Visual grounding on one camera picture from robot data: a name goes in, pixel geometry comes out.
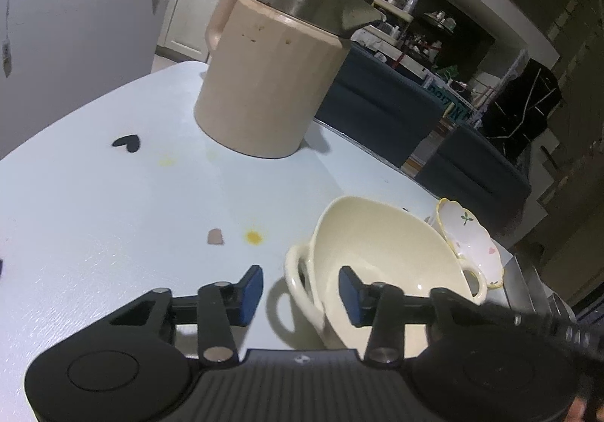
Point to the cluttered storage shelf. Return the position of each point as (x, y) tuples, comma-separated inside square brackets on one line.
[(424, 25)]

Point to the scattered black heart stickers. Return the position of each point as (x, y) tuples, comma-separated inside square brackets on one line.
[(127, 143)]

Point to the white kitchen cabinet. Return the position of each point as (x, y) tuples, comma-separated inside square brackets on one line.
[(193, 11)]

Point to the square steel container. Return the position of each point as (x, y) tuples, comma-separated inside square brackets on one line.
[(528, 280)]

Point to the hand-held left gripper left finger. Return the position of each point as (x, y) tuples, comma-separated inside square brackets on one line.
[(250, 295)]

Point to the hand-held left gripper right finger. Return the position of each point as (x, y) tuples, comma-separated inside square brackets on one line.
[(351, 298)]

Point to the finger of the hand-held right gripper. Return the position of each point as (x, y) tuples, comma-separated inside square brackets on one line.
[(542, 327)]

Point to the black jacket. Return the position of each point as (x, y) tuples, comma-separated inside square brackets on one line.
[(519, 115)]

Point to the beige electric kettle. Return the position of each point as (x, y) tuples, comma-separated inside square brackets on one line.
[(264, 86)]

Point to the small floral scalloped plate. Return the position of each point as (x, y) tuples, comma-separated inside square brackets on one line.
[(469, 233)]

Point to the green licence plate sign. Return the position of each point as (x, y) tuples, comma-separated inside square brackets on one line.
[(450, 101)]

